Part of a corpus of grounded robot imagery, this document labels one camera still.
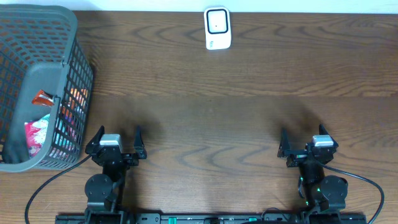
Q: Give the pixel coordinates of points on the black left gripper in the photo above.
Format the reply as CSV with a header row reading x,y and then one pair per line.
x,y
116,155

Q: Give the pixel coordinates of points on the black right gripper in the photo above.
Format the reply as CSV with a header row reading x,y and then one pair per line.
x,y
285,152

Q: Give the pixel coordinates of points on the orange white snack packet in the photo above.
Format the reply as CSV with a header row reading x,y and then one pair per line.
x,y
74,101

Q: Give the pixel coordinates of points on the red purple snack bag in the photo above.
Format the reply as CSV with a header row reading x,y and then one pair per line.
x,y
35,134

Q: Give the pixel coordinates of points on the brown orange snack packet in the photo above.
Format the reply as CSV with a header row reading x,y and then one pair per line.
x,y
43,98

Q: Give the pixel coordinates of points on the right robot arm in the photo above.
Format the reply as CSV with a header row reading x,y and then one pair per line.
x,y
324,195

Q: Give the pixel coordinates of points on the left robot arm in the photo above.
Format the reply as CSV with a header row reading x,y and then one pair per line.
x,y
104,191

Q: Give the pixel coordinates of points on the grey plastic mesh basket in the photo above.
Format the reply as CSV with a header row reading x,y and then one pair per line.
x,y
40,51

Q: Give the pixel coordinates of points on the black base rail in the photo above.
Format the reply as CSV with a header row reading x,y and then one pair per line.
x,y
155,218

